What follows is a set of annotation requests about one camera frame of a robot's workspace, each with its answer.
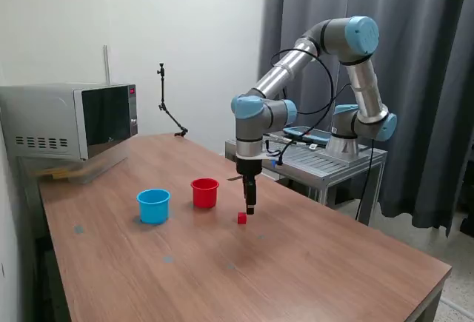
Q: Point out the blue teach pendant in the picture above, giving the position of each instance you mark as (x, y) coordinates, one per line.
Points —
(318, 137)

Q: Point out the grey curtain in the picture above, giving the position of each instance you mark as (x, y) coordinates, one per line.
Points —
(437, 114)

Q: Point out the wooden block stack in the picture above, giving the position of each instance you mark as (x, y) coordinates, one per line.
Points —
(55, 174)

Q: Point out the white wall pipe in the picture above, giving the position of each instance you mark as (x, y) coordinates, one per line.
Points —
(106, 66)

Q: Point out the dark tape strip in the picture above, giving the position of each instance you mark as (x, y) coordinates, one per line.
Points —
(234, 178)

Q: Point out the silver microwave oven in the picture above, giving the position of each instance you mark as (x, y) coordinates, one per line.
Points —
(44, 114)

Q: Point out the blue plastic cup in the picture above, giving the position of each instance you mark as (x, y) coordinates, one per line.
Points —
(153, 211)

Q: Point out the grey metal robot stand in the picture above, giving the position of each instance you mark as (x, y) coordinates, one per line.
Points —
(333, 166)

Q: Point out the red plastic cup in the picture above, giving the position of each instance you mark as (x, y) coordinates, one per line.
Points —
(204, 198)

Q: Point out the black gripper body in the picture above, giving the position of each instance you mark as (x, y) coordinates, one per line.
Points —
(249, 168)

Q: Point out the black object by curtain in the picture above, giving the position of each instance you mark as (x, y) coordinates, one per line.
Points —
(468, 224)

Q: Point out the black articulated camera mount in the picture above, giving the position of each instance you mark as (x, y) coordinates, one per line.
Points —
(161, 107)

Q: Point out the red cube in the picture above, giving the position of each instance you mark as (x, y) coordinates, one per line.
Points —
(241, 219)

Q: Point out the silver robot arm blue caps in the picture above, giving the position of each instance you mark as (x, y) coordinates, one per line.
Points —
(281, 74)

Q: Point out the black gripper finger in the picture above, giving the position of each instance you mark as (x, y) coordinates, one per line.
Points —
(252, 196)
(246, 192)

